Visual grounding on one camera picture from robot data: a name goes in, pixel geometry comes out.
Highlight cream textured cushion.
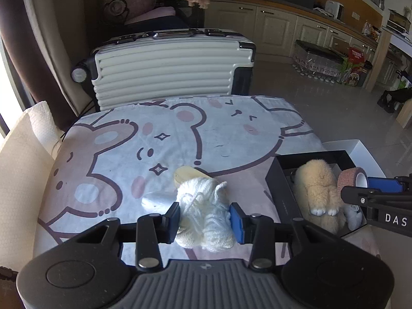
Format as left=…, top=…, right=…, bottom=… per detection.
left=0, top=113, right=62, bottom=271

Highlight black cardboard box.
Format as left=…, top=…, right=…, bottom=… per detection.
left=265, top=150, right=371, bottom=239

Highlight white yarn bundle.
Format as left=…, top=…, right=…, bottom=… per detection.
left=175, top=178, right=237, bottom=253

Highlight pack of water bottles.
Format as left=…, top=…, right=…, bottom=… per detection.
left=293, top=40, right=350, bottom=84

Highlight paper towel roll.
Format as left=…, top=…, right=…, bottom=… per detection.
left=24, top=101, right=65, bottom=155

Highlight brown curtain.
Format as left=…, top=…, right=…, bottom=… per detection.
left=0, top=0, right=74, bottom=129

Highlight cream plush toy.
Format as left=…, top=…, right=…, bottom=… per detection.
left=294, top=159, right=347, bottom=234

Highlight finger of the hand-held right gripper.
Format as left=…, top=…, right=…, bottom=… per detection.
left=367, top=174, right=412, bottom=194
left=340, top=185, right=412, bottom=205

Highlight brown cardboard box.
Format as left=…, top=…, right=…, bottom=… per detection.
left=331, top=35, right=350, bottom=52

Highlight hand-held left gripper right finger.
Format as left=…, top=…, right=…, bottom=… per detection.
left=229, top=202, right=337, bottom=271

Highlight wooden leg desk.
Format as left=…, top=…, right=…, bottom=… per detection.
left=367, top=26, right=412, bottom=126

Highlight small plastic bottles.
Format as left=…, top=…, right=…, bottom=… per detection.
left=362, top=21, right=380, bottom=37

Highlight black trash bin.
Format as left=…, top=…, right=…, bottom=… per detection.
left=357, top=61, right=373, bottom=87

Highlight green red carton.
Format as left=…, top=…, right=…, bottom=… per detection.
left=339, top=48, right=367, bottom=87

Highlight white countertop appliance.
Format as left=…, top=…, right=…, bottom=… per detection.
left=323, top=1, right=345, bottom=20

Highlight white paper tray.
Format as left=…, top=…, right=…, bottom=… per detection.
left=322, top=139, right=387, bottom=181

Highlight oval wooden box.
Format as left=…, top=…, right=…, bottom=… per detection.
left=174, top=166, right=213, bottom=187

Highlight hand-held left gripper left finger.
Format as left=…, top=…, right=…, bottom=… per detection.
left=72, top=202, right=181, bottom=271

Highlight glass tank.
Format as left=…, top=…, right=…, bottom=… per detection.
left=386, top=9, right=412, bottom=34

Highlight white ribbed suitcase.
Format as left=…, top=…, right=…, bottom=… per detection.
left=71, top=29, right=257, bottom=111

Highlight cream kitchen cabinet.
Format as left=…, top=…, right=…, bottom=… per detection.
left=206, top=0, right=400, bottom=87

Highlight brown tape roll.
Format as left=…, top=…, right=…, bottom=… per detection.
left=337, top=167, right=368, bottom=189

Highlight printed bear blanket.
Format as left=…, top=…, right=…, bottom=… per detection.
left=34, top=95, right=380, bottom=264

